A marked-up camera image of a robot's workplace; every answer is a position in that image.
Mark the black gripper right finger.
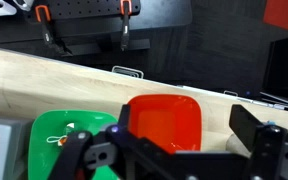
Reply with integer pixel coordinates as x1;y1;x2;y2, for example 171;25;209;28
229;104;288;180

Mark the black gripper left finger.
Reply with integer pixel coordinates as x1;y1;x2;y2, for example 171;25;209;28
106;103;172;168

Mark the red plastic bowl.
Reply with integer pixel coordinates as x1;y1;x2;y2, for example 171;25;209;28
127;94;203;155

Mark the green plastic bowl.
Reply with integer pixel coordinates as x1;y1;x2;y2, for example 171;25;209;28
27;109;120;180

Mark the small white green plush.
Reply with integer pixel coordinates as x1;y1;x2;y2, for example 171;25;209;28
46;122;77;148

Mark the black monitor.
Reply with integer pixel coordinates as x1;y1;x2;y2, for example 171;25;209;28
261;34;288;102

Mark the orange black bar clamp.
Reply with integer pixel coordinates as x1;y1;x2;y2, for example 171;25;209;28
119;0;134;52
34;4;74;56

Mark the black pegboard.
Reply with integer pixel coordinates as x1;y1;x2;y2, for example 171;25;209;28
23;0;142;22

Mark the red panel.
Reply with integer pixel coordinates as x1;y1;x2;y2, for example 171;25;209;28
263;0;288;35

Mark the small white table bracket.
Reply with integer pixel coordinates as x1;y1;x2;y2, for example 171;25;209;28
223;89;239;98

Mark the large white table bracket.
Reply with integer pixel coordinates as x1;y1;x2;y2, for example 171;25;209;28
111;65;145;80

